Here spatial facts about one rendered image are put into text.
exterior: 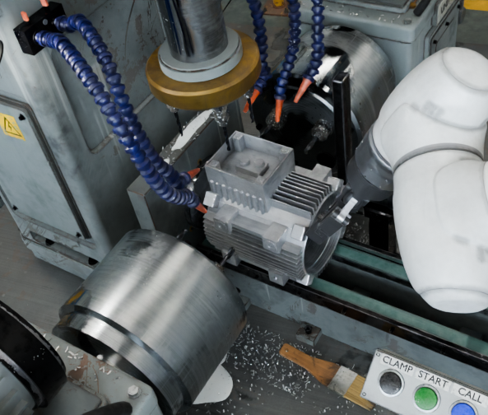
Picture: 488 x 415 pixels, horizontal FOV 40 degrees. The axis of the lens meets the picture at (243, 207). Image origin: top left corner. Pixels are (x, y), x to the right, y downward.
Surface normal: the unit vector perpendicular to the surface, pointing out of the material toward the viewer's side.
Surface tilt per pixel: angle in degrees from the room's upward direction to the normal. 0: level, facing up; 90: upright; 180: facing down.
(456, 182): 23
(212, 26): 90
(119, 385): 0
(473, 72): 29
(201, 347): 69
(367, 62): 43
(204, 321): 62
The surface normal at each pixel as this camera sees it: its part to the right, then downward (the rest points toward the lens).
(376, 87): 0.68, -0.06
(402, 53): -0.51, 0.67
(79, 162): 0.85, 0.30
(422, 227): -0.70, -0.29
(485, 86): 0.33, -0.37
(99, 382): -0.15, -0.68
